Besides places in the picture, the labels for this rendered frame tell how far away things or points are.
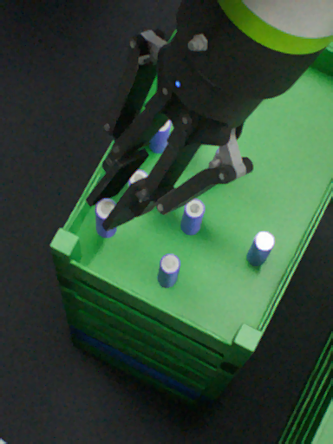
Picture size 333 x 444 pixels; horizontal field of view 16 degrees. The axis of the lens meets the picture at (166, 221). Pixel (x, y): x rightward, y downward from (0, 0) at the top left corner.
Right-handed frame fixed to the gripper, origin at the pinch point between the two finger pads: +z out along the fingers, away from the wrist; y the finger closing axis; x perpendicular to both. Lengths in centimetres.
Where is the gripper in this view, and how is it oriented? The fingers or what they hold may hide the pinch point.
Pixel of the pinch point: (124, 190)
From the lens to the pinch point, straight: 93.3
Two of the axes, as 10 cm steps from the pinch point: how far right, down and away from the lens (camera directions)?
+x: -7.4, 3.6, -5.6
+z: -3.9, 4.5, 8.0
